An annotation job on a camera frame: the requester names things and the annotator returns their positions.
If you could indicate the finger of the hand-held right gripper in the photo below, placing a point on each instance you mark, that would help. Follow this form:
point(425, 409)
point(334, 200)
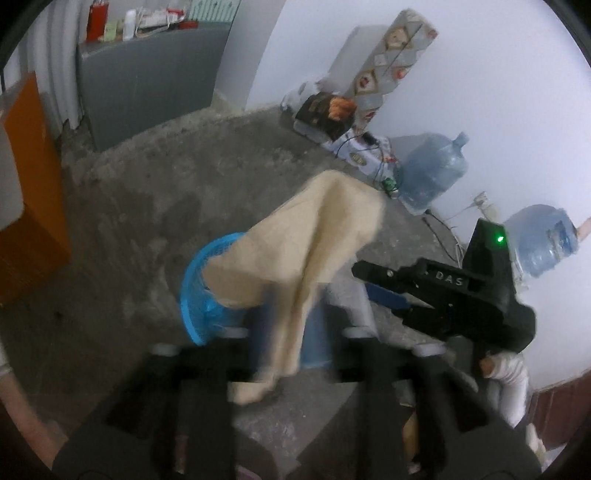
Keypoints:
point(388, 296)
point(383, 274)

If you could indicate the grey cabinet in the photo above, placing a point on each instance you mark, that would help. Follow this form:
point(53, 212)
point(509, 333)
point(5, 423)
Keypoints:
point(147, 83)

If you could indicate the small green box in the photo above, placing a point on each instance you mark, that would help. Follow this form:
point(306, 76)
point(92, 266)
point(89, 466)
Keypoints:
point(111, 31)

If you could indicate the orange wooden panel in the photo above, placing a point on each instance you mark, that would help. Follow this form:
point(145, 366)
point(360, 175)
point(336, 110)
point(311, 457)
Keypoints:
point(37, 184)

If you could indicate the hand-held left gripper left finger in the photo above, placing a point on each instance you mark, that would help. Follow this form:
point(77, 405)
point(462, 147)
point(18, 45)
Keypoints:
point(261, 332)

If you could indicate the person's right forearm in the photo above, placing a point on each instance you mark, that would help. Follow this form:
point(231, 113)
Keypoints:
point(510, 383)

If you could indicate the rolled patterned sheet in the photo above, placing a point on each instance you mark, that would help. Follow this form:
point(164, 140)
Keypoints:
point(392, 60)

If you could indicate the grey pleated curtain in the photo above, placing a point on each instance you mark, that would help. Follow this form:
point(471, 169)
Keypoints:
point(55, 69)

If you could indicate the white plastic bag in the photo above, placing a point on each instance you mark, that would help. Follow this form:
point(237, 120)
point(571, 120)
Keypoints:
point(295, 97)

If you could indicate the green storage basket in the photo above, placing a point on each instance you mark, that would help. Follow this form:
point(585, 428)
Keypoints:
point(212, 9)

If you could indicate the red thermos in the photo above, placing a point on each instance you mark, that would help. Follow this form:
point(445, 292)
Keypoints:
point(97, 21)

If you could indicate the blue water jug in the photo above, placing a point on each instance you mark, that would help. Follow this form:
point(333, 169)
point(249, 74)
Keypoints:
point(429, 175)
point(540, 244)

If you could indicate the person's right hand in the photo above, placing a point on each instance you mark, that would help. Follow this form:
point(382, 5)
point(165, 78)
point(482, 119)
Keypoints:
point(487, 367)

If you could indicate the beige cloth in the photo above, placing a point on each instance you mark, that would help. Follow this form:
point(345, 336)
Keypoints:
point(300, 221)

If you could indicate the small white bottle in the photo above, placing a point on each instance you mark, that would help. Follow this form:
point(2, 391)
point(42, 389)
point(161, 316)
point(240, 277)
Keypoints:
point(129, 25)

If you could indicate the wall socket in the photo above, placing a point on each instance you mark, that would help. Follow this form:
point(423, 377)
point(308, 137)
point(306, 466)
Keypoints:
point(481, 199)

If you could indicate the dark snack bag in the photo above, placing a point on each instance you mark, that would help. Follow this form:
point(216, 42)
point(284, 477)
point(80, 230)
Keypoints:
point(318, 110)

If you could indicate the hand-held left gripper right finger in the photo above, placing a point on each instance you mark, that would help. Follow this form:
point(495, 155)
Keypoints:
point(318, 341)

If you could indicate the blue plastic waste basket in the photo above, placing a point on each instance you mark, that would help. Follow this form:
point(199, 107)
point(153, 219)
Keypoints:
point(194, 295)

